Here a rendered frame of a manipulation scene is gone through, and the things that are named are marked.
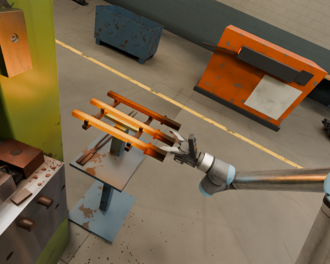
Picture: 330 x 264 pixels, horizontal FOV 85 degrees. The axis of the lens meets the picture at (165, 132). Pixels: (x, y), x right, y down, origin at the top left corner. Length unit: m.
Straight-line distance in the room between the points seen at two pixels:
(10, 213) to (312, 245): 0.85
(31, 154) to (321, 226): 0.88
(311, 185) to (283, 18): 7.20
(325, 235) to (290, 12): 7.42
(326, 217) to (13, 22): 0.96
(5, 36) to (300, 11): 7.65
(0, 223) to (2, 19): 0.54
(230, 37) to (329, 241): 3.36
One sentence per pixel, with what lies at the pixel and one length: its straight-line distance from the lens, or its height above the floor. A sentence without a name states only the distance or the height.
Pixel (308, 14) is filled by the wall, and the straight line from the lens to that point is 7.90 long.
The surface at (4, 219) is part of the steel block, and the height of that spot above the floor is 0.92.
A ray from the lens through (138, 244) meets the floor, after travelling 1.64.
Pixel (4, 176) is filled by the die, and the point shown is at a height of 0.99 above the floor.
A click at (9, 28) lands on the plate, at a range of 0.68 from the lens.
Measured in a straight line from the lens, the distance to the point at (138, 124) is 0.87.
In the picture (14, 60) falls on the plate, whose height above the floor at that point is 1.23.
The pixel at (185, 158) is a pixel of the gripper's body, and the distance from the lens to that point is 0.86.
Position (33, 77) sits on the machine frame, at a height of 1.14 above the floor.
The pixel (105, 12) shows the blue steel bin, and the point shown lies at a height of 0.66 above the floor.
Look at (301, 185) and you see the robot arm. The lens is 0.82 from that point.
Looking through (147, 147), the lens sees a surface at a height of 1.00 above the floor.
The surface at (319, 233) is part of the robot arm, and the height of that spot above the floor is 1.18.
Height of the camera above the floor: 1.54
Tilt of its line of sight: 39 degrees down
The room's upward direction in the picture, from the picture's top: 24 degrees clockwise
